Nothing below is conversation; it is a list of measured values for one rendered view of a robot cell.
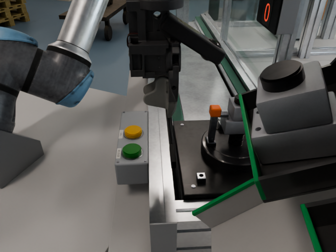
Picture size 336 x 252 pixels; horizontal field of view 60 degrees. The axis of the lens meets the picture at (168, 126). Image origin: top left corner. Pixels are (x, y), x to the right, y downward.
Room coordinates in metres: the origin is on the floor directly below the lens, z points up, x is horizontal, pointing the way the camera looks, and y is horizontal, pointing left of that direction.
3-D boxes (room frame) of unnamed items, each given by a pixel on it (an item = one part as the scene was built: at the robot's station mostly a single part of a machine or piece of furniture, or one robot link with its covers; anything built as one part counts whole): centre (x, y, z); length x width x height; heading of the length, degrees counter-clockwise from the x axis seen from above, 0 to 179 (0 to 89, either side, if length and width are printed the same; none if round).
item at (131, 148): (0.48, 0.08, 0.96); 0.04 x 0.04 x 0.02
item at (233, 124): (0.48, -0.15, 1.06); 0.08 x 0.04 x 0.07; 94
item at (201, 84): (0.78, -0.14, 0.91); 0.84 x 0.28 x 0.10; 4
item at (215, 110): (0.48, -0.10, 1.04); 0.04 x 0.02 x 0.08; 94
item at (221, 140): (0.48, -0.14, 0.98); 0.14 x 0.14 x 0.02
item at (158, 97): (0.45, 0.01, 1.10); 0.06 x 0.03 x 0.09; 94
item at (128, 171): (0.55, 0.08, 0.93); 0.21 x 0.07 x 0.06; 4
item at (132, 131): (0.55, 0.08, 0.96); 0.04 x 0.04 x 0.02
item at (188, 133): (0.48, -0.14, 0.96); 0.24 x 0.24 x 0.02; 4
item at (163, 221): (0.74, 0.03, 0.91); 0.89 x 0.06 x 0.11; 4
